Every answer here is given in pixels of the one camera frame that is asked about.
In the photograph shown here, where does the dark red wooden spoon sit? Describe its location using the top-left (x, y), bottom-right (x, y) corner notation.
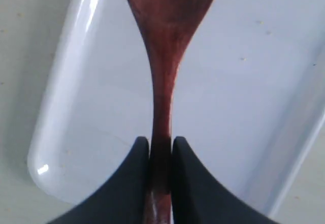
top-left (128, 0), bottom-right (213, 223)

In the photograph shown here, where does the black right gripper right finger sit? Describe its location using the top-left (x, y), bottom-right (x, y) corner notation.
top-left (172, 137), bottom-right (274, 224)

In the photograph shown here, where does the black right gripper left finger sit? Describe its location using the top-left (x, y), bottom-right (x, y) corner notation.
top-left (50, 137), bottom-right (149, 224)

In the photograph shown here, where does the white plastic tray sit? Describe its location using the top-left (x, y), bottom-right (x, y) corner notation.
top-left (27, 0), bottom-right (324, 216)

